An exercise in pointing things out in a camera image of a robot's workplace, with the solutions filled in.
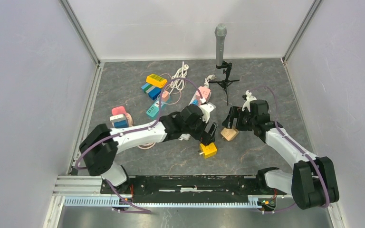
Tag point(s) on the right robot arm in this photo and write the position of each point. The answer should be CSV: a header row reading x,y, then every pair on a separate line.
x,y
312,182

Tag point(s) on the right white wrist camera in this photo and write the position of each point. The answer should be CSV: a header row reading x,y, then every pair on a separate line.
x,y
248,97

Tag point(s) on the grey slotted cable duct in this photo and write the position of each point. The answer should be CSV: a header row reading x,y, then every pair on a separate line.
x,y
96,192

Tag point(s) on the small blue plug adapter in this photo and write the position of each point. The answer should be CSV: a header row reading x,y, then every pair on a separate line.
x,y
194,102

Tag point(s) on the beige cube socket adapter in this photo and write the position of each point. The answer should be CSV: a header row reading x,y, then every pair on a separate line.
x,y
229,134

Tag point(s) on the blue green power strip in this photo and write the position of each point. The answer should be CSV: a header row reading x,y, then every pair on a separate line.
x,y
151,90

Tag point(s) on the teal power strip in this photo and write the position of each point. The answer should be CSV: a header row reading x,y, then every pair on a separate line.
x,y
153,111

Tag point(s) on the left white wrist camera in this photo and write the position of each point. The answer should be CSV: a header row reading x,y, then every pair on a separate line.
x,y
206,109

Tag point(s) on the grey microphone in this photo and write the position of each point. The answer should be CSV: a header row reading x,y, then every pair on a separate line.
x,y
220,34

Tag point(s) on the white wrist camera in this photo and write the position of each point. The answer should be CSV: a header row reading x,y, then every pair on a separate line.
x,y
248,97
206,109

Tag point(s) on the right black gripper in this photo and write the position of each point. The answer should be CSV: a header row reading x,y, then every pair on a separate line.
x,y
240,113

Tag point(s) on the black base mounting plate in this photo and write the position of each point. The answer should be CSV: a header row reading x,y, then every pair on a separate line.
x,y
194,188

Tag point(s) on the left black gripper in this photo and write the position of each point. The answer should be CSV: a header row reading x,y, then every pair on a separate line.
x,y
205,138

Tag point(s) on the yellow rectangular power strip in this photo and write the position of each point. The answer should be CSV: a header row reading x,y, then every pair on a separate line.
x,y
156,80

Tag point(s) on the black microphone tripod stand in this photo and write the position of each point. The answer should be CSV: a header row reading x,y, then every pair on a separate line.
x,y
226,82

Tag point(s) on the pink cube socket adapter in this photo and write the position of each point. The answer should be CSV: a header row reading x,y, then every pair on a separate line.
x,y
205,92

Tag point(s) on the yellow cube socket adapter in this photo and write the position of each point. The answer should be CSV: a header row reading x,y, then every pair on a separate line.
x,y
207,151

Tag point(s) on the pink round socket reel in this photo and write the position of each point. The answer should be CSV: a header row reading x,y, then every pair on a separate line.
x,y
122,110

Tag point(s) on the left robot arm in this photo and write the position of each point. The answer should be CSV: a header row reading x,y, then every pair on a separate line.
x,y
99,148

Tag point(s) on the white multicolour power strip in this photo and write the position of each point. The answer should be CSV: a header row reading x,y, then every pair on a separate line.
x,y
186,137

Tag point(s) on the blue white cube adapter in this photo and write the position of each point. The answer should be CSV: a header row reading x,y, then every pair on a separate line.
x,y
119,121

